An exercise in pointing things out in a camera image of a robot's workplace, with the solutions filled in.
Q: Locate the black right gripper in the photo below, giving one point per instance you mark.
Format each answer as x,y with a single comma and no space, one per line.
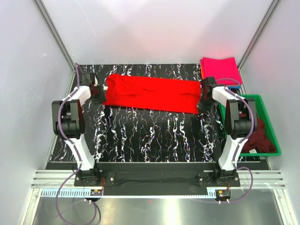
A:
202,108

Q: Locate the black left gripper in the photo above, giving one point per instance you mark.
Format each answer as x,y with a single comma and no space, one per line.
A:
101,98

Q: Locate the red t shirt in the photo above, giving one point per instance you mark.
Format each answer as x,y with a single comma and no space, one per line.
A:
159,94

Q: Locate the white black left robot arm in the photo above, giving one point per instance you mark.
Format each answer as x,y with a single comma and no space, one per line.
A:
68,123

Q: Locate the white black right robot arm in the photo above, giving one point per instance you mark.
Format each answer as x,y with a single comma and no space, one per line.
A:
239,123

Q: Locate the folded pink t shirt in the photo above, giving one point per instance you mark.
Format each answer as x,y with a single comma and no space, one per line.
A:
221,70

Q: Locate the green plastic bin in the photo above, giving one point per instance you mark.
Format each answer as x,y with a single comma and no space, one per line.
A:
262,113

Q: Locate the maroon t shirt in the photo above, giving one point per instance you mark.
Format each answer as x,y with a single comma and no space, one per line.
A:
258,142

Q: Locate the right connector box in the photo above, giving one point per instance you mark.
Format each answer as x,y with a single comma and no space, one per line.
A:
223,193

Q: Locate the connector box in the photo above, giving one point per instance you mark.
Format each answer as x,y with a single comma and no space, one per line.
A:
223,193
96,192

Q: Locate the left connector box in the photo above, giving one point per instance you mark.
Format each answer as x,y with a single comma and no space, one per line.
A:
96,192

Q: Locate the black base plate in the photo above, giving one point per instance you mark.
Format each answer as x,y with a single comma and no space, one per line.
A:
127,189

